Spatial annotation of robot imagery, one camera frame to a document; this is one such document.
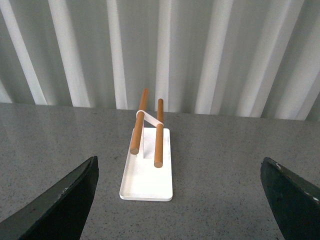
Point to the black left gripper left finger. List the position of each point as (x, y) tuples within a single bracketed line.
[(61, 212)]

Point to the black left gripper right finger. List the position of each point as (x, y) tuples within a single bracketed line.
[(294, 201)]

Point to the white rack with wooden bars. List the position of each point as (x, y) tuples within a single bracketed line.
[(147, 174)]

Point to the white pleated curtain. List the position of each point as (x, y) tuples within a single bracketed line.
[(249, 58)]

